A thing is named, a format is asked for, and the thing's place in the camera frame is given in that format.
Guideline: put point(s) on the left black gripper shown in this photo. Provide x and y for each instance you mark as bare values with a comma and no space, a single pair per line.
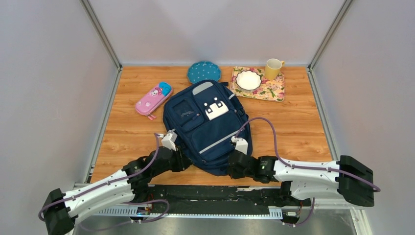
183,161

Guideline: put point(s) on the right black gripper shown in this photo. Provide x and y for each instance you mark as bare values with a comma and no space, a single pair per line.
234,174

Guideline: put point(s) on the navy blue student backpack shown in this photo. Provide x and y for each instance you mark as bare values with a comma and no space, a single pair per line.
205,116

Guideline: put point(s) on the pink cartoon pencil case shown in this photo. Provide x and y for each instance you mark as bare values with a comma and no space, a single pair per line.
153,99

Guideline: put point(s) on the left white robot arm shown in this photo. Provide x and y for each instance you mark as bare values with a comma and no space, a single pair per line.
62,211

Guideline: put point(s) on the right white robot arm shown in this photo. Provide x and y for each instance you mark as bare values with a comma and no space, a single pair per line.
346,178

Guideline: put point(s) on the floral rectangular tray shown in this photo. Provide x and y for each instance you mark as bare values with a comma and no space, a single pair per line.
270,90

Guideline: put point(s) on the white scalloped bowl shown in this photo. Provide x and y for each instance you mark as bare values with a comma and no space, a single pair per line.
248,81

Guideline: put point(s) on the blue polka dot plate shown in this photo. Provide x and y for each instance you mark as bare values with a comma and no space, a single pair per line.
203,70

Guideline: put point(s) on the yellow ceramic mug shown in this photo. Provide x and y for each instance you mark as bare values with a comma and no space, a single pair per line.
272,68

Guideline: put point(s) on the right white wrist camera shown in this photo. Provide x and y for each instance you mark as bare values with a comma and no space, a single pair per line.
240,145

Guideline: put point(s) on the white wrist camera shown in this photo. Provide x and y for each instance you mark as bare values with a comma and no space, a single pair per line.
240,145
168,140

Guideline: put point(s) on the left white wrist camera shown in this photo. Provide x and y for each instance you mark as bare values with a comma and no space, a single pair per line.
168,140

